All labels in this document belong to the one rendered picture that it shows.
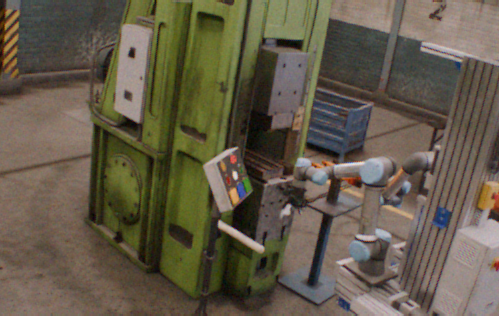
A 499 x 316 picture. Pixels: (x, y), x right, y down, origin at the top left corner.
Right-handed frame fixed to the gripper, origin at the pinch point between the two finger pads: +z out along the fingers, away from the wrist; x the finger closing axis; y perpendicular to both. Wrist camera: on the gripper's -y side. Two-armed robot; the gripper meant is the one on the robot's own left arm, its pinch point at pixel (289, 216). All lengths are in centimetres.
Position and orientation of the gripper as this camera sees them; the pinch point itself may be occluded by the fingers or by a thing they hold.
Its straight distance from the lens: 317.3
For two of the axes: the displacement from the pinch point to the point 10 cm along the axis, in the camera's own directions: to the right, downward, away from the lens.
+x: 8.0, -0.8, 6.0
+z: -1.6, 9.3, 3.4
